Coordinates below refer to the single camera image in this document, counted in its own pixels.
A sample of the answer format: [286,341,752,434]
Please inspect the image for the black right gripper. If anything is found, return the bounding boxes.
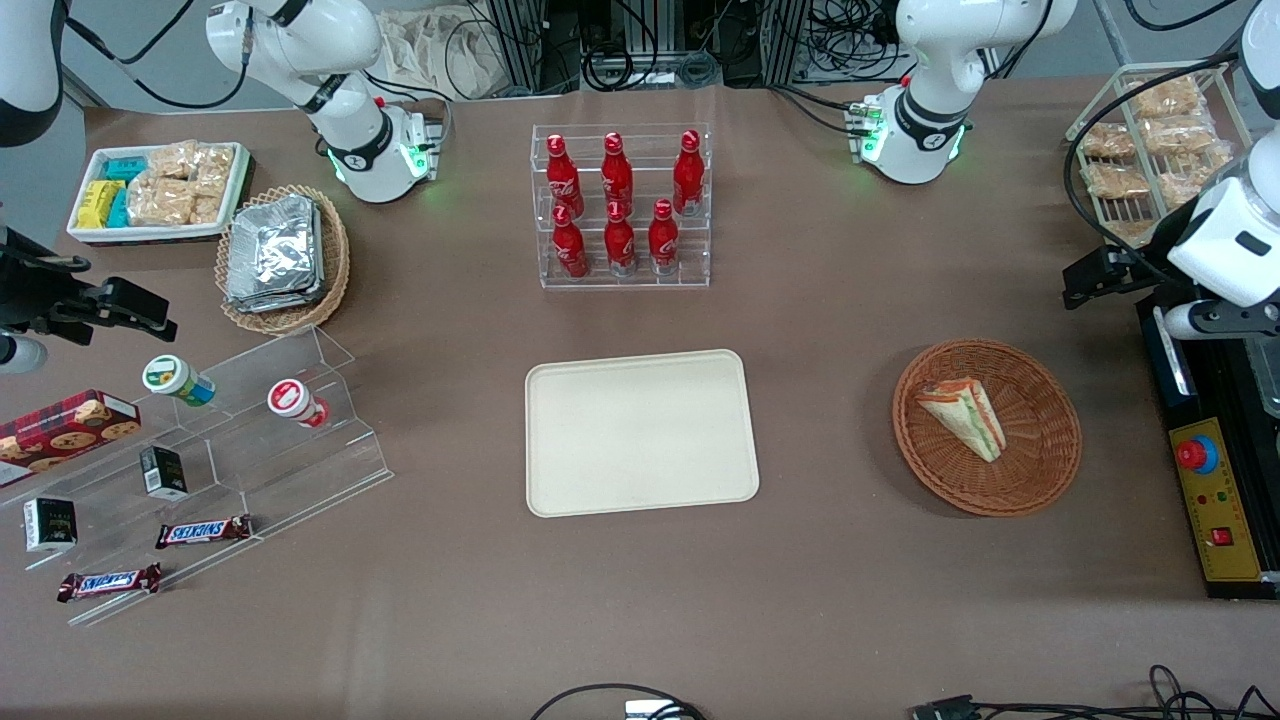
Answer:
[0,232,178,346]

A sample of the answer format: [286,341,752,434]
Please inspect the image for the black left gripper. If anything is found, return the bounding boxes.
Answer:
[1062,247,1179,309]

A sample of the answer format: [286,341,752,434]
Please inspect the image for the triangular sandwich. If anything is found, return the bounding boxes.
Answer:
[917,378,1006,463]

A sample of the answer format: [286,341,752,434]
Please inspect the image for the round brown wicker basket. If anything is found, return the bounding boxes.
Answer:
[892,338,1083,518]

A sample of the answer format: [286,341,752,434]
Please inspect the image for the light oval wicker basket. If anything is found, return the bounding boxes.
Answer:
[215,184,351,336]

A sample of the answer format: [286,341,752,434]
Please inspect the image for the beige plastic tray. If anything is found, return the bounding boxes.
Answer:
[525,348,761,519]

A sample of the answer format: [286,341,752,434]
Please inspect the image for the green lid white cup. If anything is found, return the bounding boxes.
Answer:
[142,354,216,408]

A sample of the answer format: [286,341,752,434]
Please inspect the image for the white rectangular snack bin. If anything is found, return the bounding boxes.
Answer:
[66,142,253,246]

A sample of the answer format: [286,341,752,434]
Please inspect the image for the yellow snack packet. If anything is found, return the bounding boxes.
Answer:
[78,180,123,229]

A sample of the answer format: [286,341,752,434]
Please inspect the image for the red cookie box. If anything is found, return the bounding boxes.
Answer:
[0,390,142,489]

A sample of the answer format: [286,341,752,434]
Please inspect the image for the silver foil packet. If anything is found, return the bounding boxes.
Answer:
[225,200,327,314]
[228,194,319,301]

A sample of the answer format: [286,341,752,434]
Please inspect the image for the small black carton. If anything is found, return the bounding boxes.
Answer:
[139,446,189,501]

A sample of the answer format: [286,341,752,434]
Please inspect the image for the red lid white cup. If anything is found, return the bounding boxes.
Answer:
[267,378,331,429]

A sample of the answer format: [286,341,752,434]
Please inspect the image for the clear acrylic stepped stand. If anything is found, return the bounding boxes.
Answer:
[0,325,393,628]

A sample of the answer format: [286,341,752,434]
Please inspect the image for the steel rectangular container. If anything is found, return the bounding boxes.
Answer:
[1245,335,1280,416]

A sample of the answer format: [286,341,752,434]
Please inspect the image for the black and white carton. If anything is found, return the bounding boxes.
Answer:
[23,497,78,553]

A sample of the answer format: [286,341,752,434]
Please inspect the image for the brown Snickers bar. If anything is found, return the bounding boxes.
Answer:
[155,515,253,550]
[57,563,163,603]

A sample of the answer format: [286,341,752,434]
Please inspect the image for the black machine with yellow panel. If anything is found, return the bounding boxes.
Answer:
[1135,290,1280,601]

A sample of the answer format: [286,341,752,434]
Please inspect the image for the clear acrylic bottle rack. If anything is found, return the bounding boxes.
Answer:
[530,122,713,291]

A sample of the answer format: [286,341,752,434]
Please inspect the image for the beige cloth bag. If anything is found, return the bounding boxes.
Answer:
[380,10,501,101]

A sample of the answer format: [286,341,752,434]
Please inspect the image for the red cola bottle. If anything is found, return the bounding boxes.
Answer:
[648,198,681,276]
[604,200,638,277]
[552,205,591,279]
[672,130,705,216]
[600,131,635,213]
[545,133,584,216]

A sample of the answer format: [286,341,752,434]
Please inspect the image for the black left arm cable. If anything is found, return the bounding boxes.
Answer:
[1063,55,1246,259]

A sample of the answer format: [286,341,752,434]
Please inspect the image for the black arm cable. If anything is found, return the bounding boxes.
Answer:
[1063,55,1246,259]
[60,0,251,111]

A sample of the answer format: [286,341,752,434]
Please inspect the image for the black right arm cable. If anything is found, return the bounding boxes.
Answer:
[60,0,251,111]

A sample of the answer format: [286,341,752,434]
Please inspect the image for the white wire rack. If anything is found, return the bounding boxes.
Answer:
[1065,62,1256,249]

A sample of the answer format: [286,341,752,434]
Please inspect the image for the aluminium profile frame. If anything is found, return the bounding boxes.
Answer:
[485,0,581,96]
[760,0,816,86]

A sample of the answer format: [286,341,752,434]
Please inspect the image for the black tangled cables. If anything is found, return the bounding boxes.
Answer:
[975,665,1280,720]

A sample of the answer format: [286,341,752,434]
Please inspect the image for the coiled cable bundle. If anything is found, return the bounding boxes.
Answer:
[580,0,761,91]

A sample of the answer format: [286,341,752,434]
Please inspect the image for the black looped cable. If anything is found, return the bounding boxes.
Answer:
[530,683,706,720]

